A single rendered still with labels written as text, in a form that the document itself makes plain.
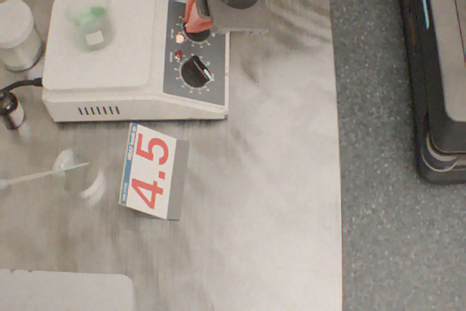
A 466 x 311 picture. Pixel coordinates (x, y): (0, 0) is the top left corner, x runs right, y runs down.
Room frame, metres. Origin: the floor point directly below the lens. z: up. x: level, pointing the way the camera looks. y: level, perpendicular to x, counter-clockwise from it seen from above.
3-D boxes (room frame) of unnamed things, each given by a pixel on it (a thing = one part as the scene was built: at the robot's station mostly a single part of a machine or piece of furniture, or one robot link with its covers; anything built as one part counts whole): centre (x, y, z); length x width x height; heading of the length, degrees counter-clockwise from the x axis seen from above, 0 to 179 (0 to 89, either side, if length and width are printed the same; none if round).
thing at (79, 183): (0.36, 0.17, 0.76); 0.06 x 0.06 x 0.02
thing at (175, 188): (0.35, 0.08, 0.77); 0.09 x 0.06 x 0.04; 169
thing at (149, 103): (0.48, 0.11, 0.79); 0.22 x 0.13 x 0.08; 85
